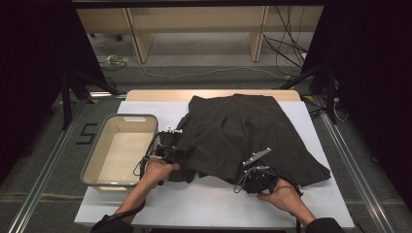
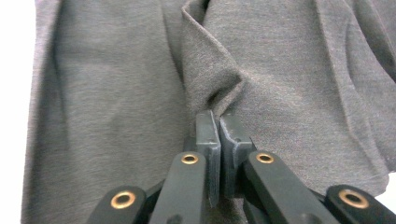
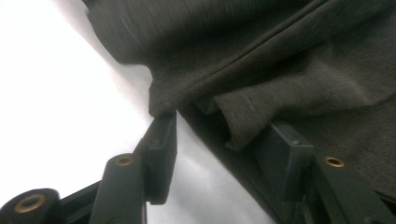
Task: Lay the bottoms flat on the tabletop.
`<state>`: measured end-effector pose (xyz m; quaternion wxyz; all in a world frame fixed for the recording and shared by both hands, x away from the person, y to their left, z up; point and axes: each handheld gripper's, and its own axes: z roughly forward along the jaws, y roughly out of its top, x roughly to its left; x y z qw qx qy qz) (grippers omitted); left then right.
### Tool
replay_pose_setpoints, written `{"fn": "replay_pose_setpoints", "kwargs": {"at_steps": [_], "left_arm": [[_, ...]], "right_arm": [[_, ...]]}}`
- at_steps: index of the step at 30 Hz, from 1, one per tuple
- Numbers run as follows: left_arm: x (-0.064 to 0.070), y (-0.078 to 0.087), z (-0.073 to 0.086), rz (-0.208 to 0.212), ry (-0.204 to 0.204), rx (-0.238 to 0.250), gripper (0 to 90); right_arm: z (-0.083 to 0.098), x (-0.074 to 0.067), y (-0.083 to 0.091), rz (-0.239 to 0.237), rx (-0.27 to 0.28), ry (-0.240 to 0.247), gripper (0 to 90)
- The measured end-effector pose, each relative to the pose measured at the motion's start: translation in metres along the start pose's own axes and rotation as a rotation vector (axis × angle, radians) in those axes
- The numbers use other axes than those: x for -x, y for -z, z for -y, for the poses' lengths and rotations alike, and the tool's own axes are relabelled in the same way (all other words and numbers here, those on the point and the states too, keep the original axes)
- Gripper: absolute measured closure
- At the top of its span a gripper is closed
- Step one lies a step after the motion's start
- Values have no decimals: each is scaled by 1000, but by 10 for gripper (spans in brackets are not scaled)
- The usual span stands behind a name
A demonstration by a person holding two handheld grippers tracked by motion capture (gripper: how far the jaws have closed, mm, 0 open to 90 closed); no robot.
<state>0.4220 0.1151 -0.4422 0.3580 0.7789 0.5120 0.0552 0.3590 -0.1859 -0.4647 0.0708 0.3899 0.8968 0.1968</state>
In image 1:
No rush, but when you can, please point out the beige wooden desk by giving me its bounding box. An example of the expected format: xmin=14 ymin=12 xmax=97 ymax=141
xmin=76 ymin=5 xmax=325 ymax=64

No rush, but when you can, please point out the light wooden table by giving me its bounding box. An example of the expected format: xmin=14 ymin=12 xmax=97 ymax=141
xmin=125 ymin=89 xmax=302 ymax=103

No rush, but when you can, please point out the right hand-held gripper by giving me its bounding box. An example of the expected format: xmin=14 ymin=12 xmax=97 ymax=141
xmin=241 ymin=147 xmax=280 ymax=195

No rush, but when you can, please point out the person's right hand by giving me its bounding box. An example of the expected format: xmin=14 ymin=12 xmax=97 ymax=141
xmin=257 ymin=179 xmax=307 ymax=217

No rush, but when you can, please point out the white table board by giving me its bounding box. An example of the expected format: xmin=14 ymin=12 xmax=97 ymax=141
xmin=74 ymin=100 xmax=356 ymax=229

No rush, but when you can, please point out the beige basket with grey rim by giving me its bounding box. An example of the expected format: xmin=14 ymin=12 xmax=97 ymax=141
xmin=81 ymin=113 xmax=159 ymax=195

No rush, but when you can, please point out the black tripod stand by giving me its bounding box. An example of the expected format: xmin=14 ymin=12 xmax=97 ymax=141
xmin=59 ymin=69 xmax=120 ymax=130
xmin=273 ymin=64 xmax=338 ymax=125

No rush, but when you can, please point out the bundle of black cables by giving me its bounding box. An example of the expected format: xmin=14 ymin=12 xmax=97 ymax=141
xmin=262 ymin=5 xmax=309 ymax=69

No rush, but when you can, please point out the aluminium floor rail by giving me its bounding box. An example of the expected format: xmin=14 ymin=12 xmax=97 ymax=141
xmin=315 ymin=96 xmax=397 ymax=233
xmin=8 ymin=100 xmax=86 ymax=233

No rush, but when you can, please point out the short metal bar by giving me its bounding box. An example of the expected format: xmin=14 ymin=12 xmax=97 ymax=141
xmin=88 ymin=91 xmax=128 ymax=99

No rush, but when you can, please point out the person's left hand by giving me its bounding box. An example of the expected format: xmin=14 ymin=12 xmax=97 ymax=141
xmin=140 ymin=159 xmax=182 ymax=192

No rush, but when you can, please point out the dark grey skirt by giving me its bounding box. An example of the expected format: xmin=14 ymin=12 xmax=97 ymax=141
xmin=168 ymin=93 xmax=332 ymax=188

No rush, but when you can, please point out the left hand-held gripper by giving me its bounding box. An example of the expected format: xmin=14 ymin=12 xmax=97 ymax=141
xmin=152 ymin=126 xmax=184 ymax=164

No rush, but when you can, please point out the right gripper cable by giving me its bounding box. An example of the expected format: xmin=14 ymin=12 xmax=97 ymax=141
xmin=232 ymin=167 xmax=304 ymax=233

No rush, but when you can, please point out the coiled pale cable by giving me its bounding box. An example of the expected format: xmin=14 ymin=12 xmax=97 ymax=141
xmin=98 ymin=54 xmax=129 ymax=72

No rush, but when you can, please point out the black curtain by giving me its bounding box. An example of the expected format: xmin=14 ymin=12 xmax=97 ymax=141
xmin=0 ymin=0 xmax=108 ymax=185
xmin=300 ymin=0 xmax=412 ymax=208

